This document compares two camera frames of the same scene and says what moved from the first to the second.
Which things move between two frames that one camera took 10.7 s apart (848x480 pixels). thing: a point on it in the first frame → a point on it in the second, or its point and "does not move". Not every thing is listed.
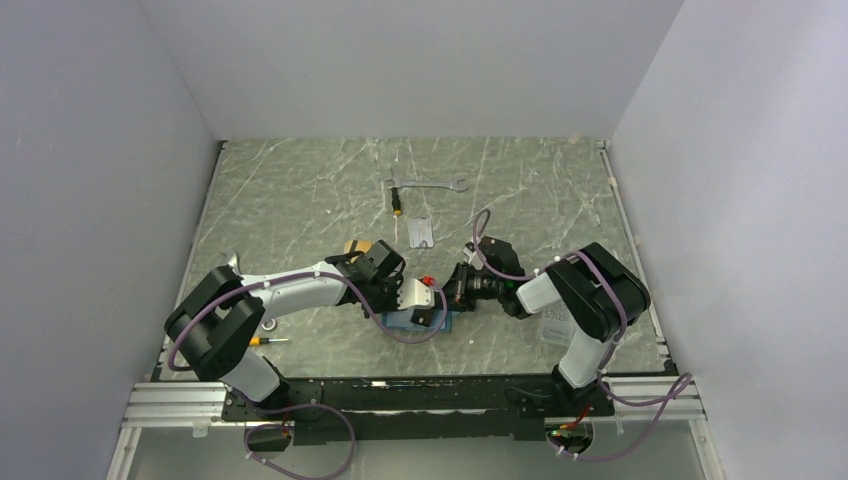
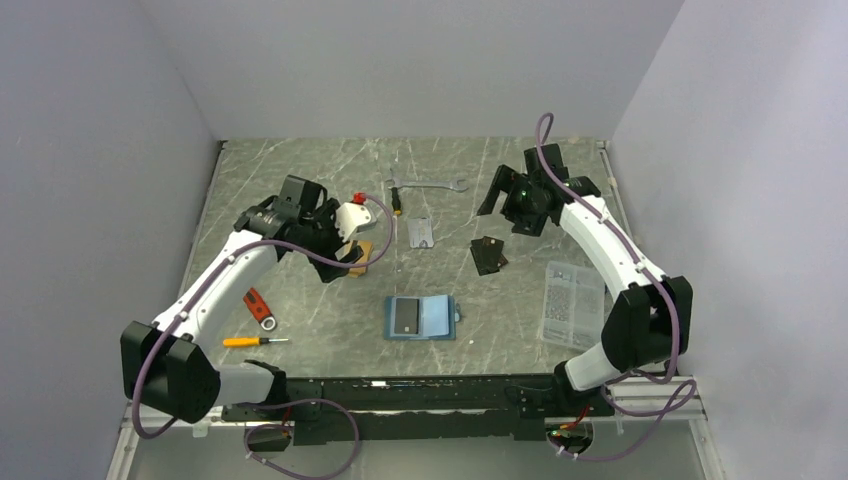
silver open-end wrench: (452, 185) does not move
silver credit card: (420, 232) does not move
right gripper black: (455, 294) → (509, 181)
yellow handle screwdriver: (255, 341) does not move
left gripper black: (392, 305) → (326, 215)
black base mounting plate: (422, 409) does not move
